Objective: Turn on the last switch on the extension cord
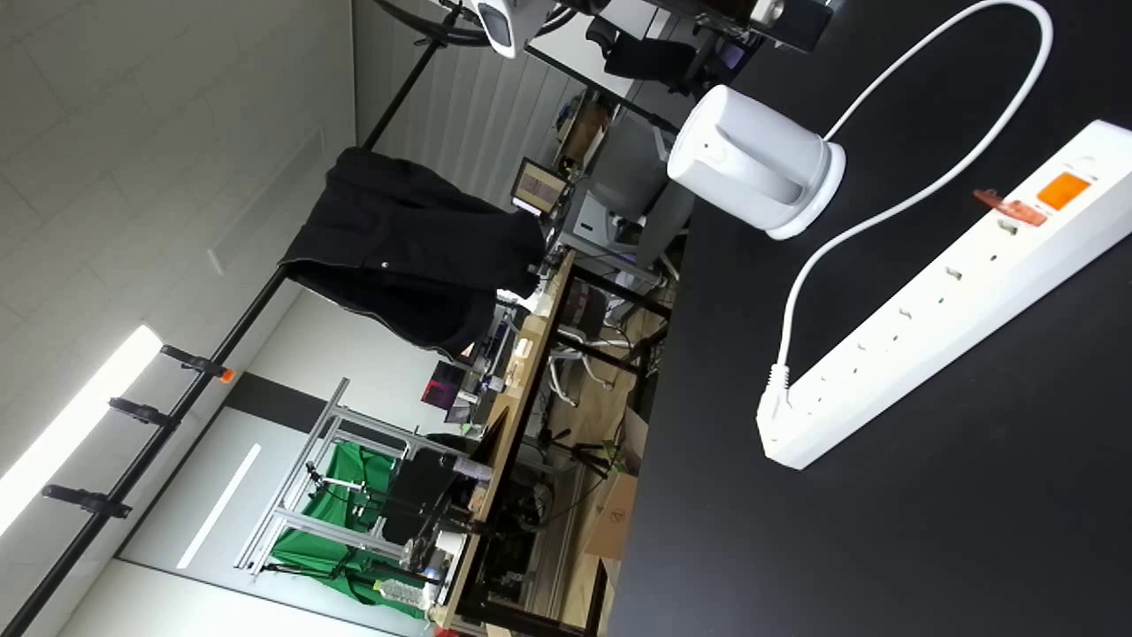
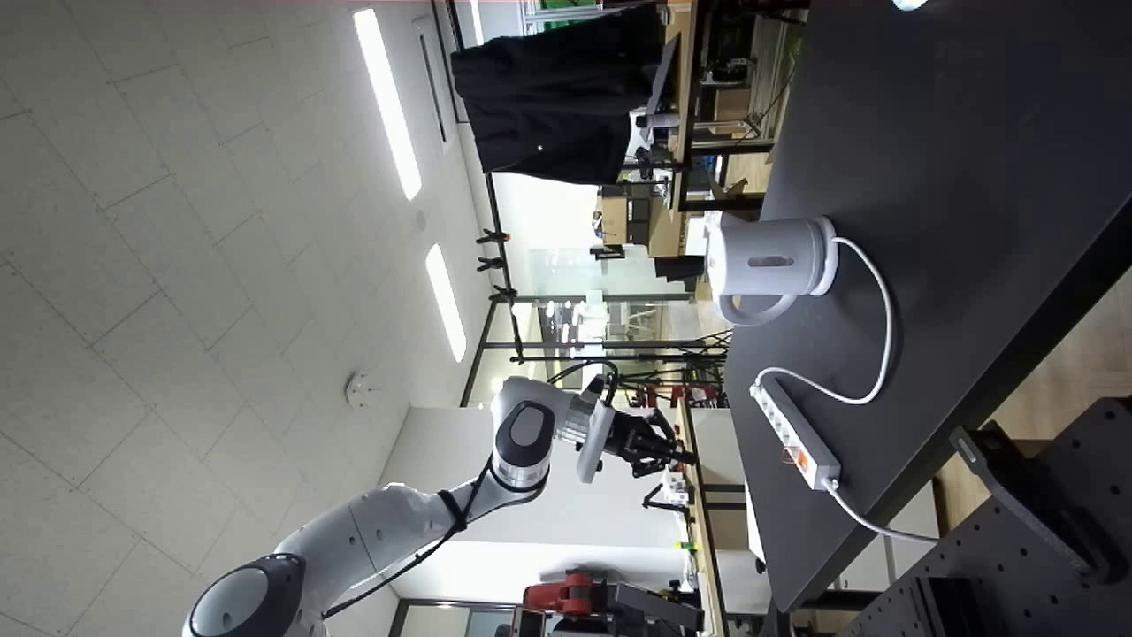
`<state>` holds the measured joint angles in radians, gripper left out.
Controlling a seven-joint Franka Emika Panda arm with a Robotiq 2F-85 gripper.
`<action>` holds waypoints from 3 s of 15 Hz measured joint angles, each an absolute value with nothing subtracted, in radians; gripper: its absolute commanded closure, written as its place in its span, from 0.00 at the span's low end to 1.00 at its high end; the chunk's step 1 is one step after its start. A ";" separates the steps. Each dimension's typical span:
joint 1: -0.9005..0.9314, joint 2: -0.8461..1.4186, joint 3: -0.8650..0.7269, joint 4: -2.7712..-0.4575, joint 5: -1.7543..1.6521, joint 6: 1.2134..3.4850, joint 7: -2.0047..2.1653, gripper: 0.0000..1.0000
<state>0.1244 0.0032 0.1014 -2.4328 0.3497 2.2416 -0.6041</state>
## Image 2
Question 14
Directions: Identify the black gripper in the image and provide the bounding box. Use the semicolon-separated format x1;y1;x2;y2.
607;404;702;477

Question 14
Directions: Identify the white extension cord power strip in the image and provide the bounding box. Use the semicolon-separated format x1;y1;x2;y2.
747;371;846;496

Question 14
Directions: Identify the red machine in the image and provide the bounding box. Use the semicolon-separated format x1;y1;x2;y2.
519;569;620;624

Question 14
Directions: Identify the white electric kettle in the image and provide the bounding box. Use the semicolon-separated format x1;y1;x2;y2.
702;213;842;330

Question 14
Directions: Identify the short ceiling light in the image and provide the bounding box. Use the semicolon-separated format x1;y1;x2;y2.
423;239;470;364

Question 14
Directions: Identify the round ceiling smoke detector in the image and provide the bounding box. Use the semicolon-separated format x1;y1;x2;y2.
339;368;380;409

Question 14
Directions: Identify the black perforated board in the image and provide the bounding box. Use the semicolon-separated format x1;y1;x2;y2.
846;392;1132;637

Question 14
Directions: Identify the black hanging cloth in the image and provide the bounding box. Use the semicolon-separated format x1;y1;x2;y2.
449;7;669;188

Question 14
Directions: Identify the long ceiling light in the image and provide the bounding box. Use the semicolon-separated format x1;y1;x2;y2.
349;7;426;204

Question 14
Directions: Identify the black backdrop frame pole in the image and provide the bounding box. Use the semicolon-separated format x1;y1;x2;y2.
457;162;736;409

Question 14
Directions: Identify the white power strip supply cable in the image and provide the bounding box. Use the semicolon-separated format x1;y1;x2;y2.
822;473;950;548

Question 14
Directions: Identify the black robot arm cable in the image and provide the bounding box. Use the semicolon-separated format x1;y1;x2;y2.
315;463;524;624

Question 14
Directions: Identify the white kettle power cable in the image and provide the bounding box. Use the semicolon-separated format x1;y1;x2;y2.
754;234;900;409

